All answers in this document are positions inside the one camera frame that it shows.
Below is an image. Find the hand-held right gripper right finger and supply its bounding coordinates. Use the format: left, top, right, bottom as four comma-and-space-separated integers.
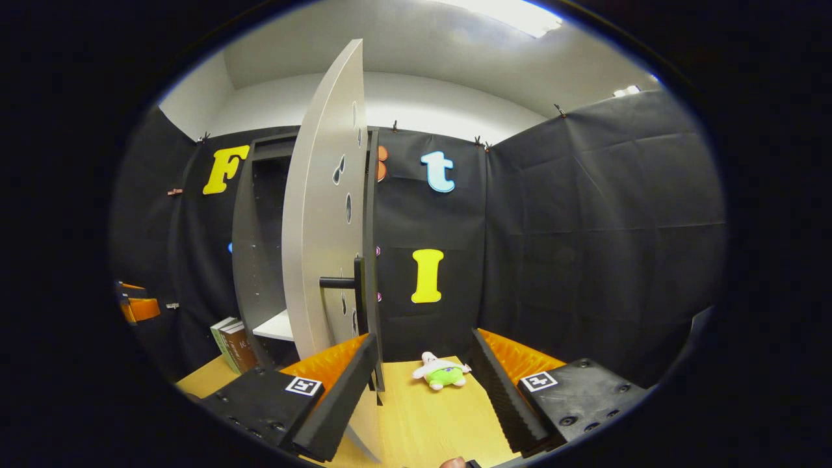
468, 328, 651, 457

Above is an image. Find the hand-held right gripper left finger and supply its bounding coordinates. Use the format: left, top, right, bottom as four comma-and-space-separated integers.
198, 333, 381, 463

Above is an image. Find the dark grey cabinet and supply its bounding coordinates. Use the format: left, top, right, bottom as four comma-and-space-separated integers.
231, 129, 385, 391

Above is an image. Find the black door handle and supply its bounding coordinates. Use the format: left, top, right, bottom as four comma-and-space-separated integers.
318, 257, 368, 339

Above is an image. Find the cream cabinet door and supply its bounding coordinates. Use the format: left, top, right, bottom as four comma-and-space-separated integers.
281, 39, 384, 463

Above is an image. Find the green white plush toy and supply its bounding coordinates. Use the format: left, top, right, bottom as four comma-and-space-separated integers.
412, 352, 471, 391

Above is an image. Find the green book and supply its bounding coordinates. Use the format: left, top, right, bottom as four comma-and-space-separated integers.
210, 317, 236, 373

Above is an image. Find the grey brown book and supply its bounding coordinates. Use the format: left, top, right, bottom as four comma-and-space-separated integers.
218, 318, 242, 373

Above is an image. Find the black backdrop cloth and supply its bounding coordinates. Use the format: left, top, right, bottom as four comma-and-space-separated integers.
109, 90, 727, 391

